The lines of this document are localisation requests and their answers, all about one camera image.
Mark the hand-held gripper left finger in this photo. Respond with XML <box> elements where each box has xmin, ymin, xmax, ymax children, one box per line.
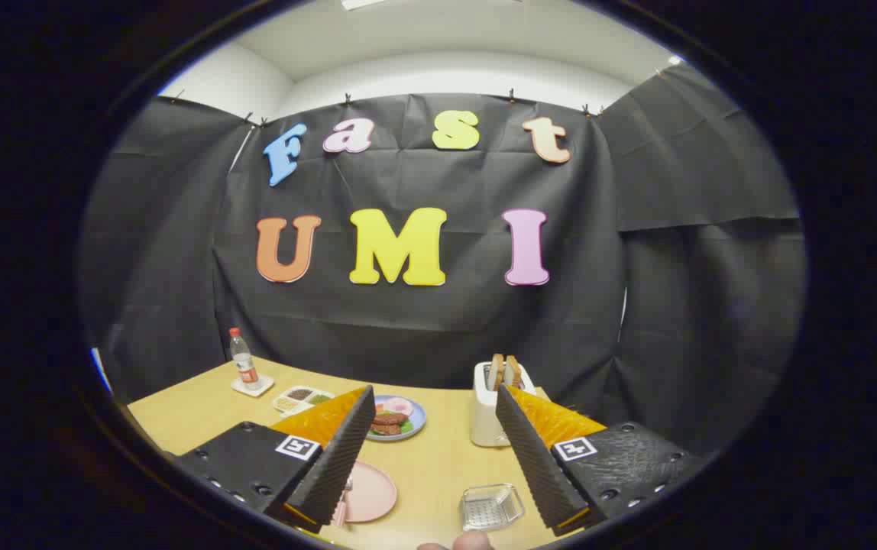
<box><xmin>173</xmin><ymin>384</ymin><xmax>377</xmax><ymax>534</ymax></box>

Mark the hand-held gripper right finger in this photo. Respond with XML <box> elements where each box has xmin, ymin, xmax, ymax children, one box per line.
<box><xmin>495</xmin><ymin>383</ymin><xmax>703</xmax><ymax>537</ymax></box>

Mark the fork with red checked handle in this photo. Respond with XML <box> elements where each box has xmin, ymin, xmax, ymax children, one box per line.
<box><xmin>334</xmin><ymin>475</ymin><xmax>355</xmax><ymax>528</ymax></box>

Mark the pink round plate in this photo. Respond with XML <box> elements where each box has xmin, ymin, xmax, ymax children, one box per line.
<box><xmin>332</xmin><ymin>461</ymin><xmax>398</xmax><ymax>525</ymax></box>

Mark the cream white toaster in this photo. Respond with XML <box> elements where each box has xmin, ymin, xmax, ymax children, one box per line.
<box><xmin>471</xmin><ymin>361</ymin><xmax>537</xmax><ymax>448</ymax></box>

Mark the white compartment condiment tray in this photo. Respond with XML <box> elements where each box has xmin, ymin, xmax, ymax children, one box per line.
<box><xmin>272</xmin><ymin>386</ymin><xmax>335</xmax><ymax>416</ymax></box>

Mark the blue food plate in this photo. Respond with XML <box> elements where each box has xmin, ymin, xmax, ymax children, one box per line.
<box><xmin>366</xmin><ymin>394</ymin><xmax>428</xmax><ymax>442</ymax></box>

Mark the white square coaster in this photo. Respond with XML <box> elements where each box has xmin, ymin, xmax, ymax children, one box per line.
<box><xmin>231</xmin><ymin>374</ymin><xmax>275</xmax><ymax>398</ymax></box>

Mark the clear water bottle red label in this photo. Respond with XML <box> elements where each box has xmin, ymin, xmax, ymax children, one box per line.
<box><xmin>228</xmin><ymin>328</ymin><xmax>261</xmax><ymax>392</ymax></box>

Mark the black backdrop cloth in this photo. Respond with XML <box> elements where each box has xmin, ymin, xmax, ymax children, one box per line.
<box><xmin>79</xmin><ymin>61</ymin><xmax>810</xmax><ymax>459</ymax></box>

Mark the metal wire drain basket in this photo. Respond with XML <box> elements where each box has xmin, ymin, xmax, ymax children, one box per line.
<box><xmin>460</xmin><ymin>483</ymin><xmax>525</xmax><ymax>532</ymax></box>

